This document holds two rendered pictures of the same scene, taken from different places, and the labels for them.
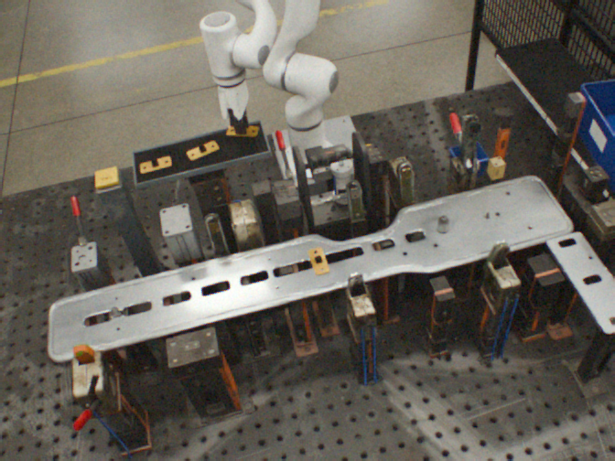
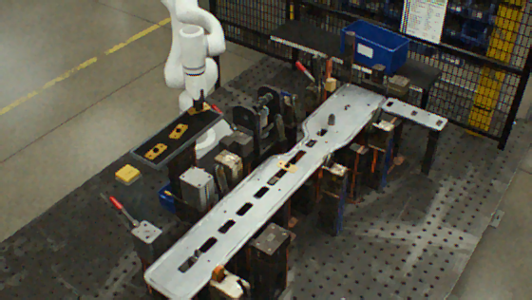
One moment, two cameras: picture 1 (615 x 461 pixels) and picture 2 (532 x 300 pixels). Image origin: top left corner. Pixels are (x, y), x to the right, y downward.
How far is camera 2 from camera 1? 1.18 m
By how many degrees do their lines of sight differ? 34
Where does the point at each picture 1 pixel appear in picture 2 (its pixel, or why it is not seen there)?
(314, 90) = (210, 77)
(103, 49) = not seen: outside the picture
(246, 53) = (218, 44)
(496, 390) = (396, 199)
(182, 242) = (208, 190)
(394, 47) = (124, 84)
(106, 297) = (179, 251)
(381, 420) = (361, 245)
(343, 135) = not seen: hidden behind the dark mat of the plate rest
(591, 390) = (432, 176)
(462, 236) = (344, 121)
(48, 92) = not seen: outside the picture
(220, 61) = (198, 56)
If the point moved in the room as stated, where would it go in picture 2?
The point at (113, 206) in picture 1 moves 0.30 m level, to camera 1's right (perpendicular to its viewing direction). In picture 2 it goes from (136, 194) to (200, 153)
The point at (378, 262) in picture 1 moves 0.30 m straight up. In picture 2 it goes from (317, 152) to (322, 89)
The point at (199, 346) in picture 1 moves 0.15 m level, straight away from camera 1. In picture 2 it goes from (275, 234) to (234, 222)
